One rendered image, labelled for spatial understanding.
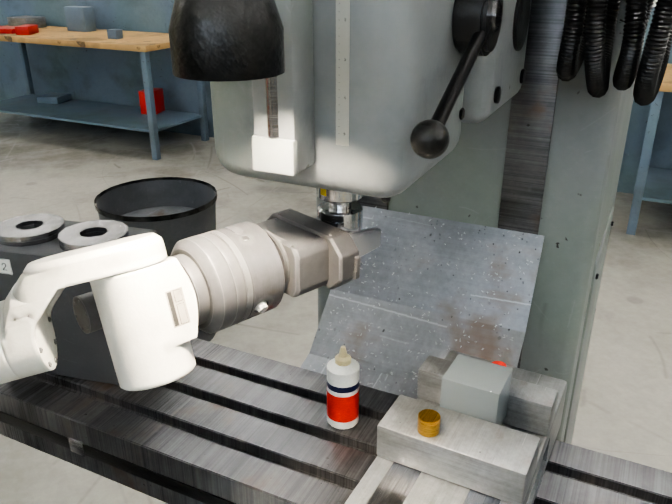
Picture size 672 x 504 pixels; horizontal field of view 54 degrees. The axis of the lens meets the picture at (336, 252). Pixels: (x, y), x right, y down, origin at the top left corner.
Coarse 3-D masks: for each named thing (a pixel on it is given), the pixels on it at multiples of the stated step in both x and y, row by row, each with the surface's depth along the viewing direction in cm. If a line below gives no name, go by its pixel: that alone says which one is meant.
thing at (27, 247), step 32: (0, 224) 92; (32, 224) 93; (64, 224) 93; (96, 224) 92; (0, 256) 87; (32, 256) 86; (0, 288) 89; (64, 288) 87; (64, 320) 89; (64, 352) 91; (96, 352) 90
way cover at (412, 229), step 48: (384, 240) 108; (432, 240) 105; (480, 240) 102; (528, 240) 99; (336, 288) 111; (432, 288) 104; (480, 288) 101; (528, 288) 99; (336, 336) 107; (384, 336) 105; (432, 336) 102; (480, 336) 100; (384, 384) 101
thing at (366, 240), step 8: (352, 232) 67; (360, 232) 68; (368, 232) 68; (376, 232) 69; (360, 240) 68; (368, 240) 68; (376, 240) 69; (360, 248) 68; (368, 248) 69; (360, 256) 68
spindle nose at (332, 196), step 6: (318, 192) 67; (330, 192) 66; (336, 192) 66; (342, 192) 66; (324, 198) 67; (330, 198) 66; (336, 198) 66; (342, 198) 66; (348, 198) 66; (354, 198) 66; (360, 198) 67
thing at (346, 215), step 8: (320, 208) 68; (328, 208) 68; (352, 208) 68; (360, 208) 68; (320, 216) 68; (328, 216) 67; (336, 216) 67; (344, 216) 67; (352, 216) 67; (360, 216) 68
